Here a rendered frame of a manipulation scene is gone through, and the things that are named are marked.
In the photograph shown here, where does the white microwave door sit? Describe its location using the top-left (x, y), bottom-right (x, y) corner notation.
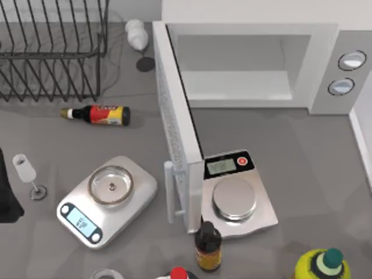
top-left (152, 22), bottom-right (205, 234)

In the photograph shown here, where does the silver scale with black panel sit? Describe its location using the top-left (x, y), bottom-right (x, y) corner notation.
top-left (200, 149), bottom-right (278, 239)

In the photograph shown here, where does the yellow bottle with green cap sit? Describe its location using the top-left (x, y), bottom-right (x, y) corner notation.
top-left (294, 247), bottom-right (352, 279)

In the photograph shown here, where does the clear glass rim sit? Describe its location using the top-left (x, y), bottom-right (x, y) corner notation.
top-left (90, 268), bottom-right (126, 279)

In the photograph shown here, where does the round microwave knob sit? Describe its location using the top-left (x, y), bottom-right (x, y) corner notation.
top-left (337, 49), bottom-right (367, 71)
top-left (327, 77), bottom-right (355, 96)

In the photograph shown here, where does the dark bottle red yellow label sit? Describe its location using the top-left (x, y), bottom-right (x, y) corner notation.
top-left (60, 105), bottom-right (131, 127)

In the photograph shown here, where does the frosted white wine glass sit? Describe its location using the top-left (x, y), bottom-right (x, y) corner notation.
top-left (12, 153), bottom-right (48, 201)

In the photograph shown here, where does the red capped bottle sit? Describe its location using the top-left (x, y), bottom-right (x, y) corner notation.
top-left (162, 266), bottom-right (198, 279)

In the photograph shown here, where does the dark brown bottle orange label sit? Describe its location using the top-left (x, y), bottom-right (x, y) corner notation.
top-left (194, 220), bottom-right (223, 272)

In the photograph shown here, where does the black wire dish rack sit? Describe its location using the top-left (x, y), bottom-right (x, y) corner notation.
top-left (0, 0), bottom-right (110, 103)

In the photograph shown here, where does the white rounded kitchen scale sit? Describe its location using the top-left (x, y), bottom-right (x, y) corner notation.
top-left (56, 155), bottom-right (159, 251)

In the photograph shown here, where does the pale microwave oven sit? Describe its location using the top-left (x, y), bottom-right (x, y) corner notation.
top-left (152, 21), bottom-right (367, 115)

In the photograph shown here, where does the white microwave door handle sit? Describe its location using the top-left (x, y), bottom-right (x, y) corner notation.
top-left (163, 160), bottom-right (185, 224)

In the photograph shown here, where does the white wine glass lying down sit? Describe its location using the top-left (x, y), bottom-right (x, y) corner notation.
top-left (124, 19), bottom-right (155, 72)

